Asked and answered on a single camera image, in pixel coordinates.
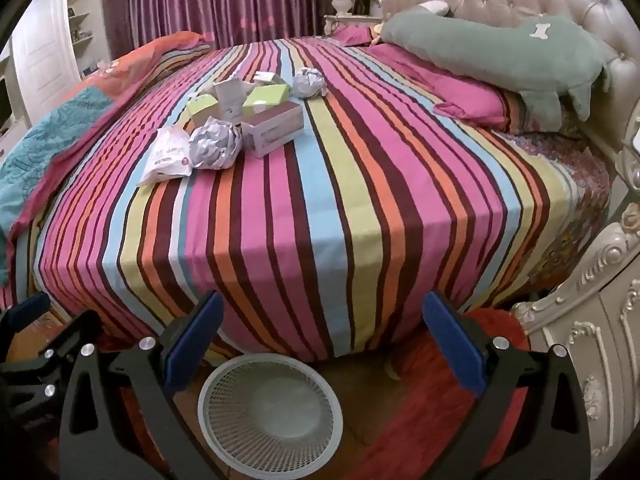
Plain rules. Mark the cream bedside table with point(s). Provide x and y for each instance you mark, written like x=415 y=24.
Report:
x=350 y=24

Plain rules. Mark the white mesh wastebasket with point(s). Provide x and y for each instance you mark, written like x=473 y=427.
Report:
x=270 y=410

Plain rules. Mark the ornate white nightstand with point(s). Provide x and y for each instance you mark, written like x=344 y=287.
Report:
x=590 y=310

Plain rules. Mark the pink pillow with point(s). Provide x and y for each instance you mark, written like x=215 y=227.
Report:
x=470 y=100

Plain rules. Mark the floral mattress cover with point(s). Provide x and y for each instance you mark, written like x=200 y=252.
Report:
x=565 y=195

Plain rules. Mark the white carton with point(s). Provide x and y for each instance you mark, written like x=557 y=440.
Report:
x=231 y=99

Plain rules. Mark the small white box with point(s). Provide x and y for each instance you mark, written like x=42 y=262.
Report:
x=268 y=78

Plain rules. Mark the striped bedsheet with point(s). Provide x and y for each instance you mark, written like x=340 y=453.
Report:
x=320 y=210

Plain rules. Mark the orange and teal quilt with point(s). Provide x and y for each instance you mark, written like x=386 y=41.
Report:
x=55 y=125

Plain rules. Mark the white wardrobe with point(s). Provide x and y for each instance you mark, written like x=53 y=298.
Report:
x=45 y=50

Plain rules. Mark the light green box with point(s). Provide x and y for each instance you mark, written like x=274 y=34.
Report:
x=201 y=109
x=265 y=96

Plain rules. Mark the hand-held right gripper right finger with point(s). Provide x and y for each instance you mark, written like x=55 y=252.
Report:
x=452 y=345

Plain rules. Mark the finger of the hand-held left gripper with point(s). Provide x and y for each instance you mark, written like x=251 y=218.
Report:
x=25 y=307
x=60 y=337

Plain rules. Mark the white vase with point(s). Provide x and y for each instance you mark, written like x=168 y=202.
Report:
x=343 y=5

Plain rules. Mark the white plastic bag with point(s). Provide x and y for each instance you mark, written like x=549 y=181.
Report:
x=165 y=157

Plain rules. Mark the pink tissue box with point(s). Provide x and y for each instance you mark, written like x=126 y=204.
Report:
x=275 y=127

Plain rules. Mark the green plush dog pillow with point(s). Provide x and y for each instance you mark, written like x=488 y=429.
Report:
x=480 y=55

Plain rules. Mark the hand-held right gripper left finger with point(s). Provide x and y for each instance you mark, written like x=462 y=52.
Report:
x=200 y=332

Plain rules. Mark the crumpled paper ball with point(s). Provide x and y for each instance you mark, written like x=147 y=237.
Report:
x=215 y=145
x=307 y=82

